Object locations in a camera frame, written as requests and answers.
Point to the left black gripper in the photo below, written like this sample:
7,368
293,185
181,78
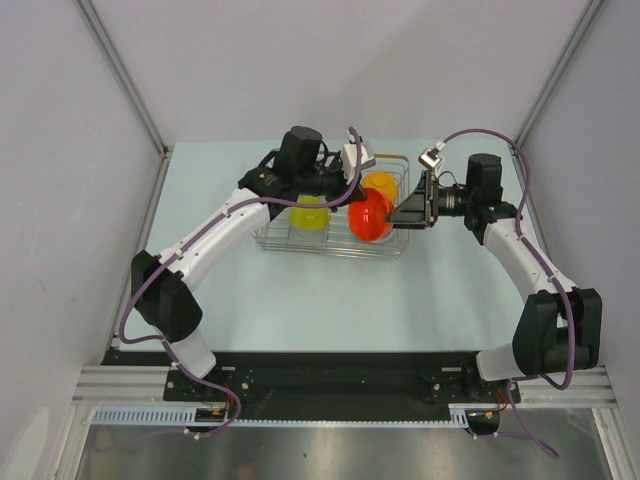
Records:
342,188

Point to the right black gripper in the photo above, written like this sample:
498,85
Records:
421,209

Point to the orange yellow bowl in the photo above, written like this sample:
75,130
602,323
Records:
382,182

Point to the orange bottom bowl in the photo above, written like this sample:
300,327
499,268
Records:
367,219

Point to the yellow green bowl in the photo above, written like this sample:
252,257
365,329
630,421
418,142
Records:
309,219

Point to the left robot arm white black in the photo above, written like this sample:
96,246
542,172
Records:
163,285

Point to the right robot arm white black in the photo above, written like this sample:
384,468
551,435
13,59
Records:
560,326

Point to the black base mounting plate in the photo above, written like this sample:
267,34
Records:
339,387

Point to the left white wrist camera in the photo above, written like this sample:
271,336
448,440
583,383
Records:
351,156

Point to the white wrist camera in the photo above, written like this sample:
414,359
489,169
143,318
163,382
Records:
432,160
351,156

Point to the metal wire dish rack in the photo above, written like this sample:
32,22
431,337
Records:
337,239

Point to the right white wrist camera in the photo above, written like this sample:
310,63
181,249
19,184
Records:
432,160

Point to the white slotted cable duct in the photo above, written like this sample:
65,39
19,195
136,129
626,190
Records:
194,417

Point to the left aluminium corner post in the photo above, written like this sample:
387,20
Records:
111,55

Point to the aluminium corner post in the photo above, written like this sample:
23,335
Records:
111,55
578,35

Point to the right aluminium corner post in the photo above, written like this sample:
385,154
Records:
578,35

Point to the aluminium frame rail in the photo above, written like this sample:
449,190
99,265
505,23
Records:
145,385

